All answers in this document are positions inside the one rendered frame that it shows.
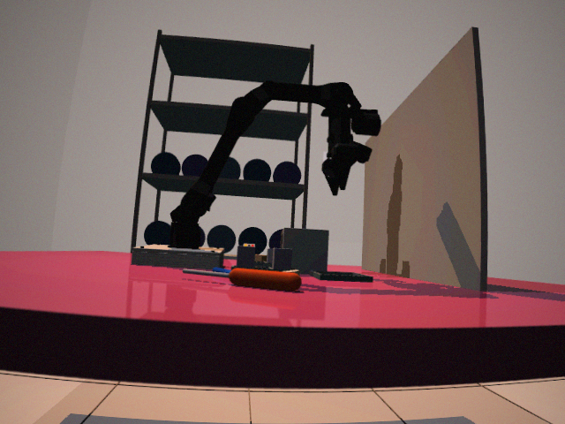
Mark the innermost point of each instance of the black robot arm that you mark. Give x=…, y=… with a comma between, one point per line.
x=334, y=97

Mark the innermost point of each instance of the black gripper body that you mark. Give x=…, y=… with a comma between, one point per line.
x=339, y=145

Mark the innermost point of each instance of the tan flat panel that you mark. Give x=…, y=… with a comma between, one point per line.
x=425, y=194

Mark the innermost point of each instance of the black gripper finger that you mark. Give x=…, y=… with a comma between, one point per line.
x=332, y=181
x=342, y=169

